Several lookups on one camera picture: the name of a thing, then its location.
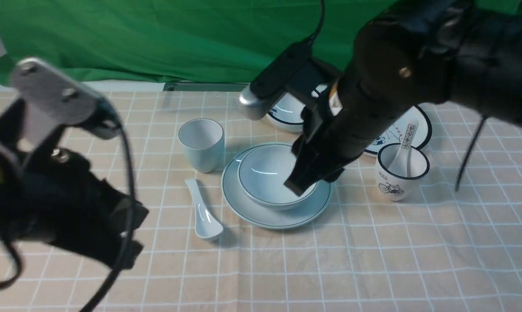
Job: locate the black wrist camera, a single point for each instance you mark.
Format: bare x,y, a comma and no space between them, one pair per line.
296,72

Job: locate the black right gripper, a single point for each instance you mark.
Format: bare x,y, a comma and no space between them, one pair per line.
330,142

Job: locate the green backdrop cloth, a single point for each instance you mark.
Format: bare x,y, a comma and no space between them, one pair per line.
213,41

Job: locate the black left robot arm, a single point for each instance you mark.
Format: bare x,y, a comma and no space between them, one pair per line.
59,202

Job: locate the pale blue spoon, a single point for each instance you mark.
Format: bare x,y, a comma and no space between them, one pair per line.
207,227

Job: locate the pale blue cup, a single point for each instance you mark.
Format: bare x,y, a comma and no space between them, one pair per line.
203,143

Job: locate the white bowl black rim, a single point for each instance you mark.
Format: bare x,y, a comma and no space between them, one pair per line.
290,112

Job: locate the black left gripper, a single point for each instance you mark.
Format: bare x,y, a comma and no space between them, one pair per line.
57,200

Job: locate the white spoon with characters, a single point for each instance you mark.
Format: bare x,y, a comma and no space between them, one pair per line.
401,164

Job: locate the white cartoon plate black rim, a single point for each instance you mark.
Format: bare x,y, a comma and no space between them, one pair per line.
396,132

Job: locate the white bicycle cup black rim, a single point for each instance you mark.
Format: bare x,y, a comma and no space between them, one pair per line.
394,185

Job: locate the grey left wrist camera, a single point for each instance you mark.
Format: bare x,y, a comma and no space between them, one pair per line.
63,99

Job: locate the pale blue plate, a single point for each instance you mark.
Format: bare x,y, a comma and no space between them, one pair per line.
263,217

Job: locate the checkered beige tablecloth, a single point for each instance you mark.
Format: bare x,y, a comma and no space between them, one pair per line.
438,250

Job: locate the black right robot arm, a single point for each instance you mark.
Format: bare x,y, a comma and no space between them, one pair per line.
414,52

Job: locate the pale blue bowl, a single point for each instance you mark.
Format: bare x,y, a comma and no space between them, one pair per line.
262,174

